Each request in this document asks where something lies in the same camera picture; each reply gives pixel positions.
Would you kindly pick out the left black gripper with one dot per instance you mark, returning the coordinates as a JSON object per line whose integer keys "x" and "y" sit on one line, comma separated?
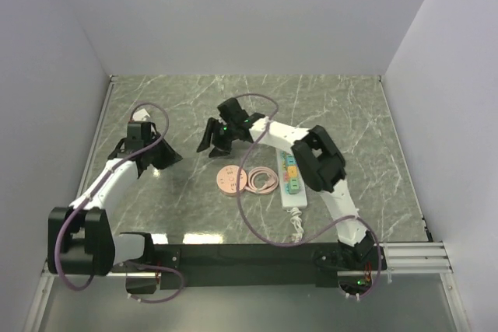
{"x": 170, "y": 156}

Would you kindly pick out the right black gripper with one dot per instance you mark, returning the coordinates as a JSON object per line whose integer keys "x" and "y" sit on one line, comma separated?
{"x": 218, "y": 143}

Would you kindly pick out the round pink power socket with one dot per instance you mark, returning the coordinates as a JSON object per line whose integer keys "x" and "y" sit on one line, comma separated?
{"x": 226, "y": 180}

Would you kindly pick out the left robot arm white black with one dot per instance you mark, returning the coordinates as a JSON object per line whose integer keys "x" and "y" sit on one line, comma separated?
{"x": 80, "y": 240}

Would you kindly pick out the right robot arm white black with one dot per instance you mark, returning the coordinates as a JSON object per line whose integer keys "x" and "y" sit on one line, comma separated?
{"x": 320, "y": 164}

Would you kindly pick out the white multicolour power strip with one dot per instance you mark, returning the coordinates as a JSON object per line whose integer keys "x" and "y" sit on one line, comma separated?
{"x": 291, "y": 184}

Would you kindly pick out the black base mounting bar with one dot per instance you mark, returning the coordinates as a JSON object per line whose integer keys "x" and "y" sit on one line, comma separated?
{"x": 215, "y": 265}

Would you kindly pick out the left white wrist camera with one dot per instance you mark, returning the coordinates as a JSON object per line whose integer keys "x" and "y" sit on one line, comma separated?
{"x": 141, "y": 115}

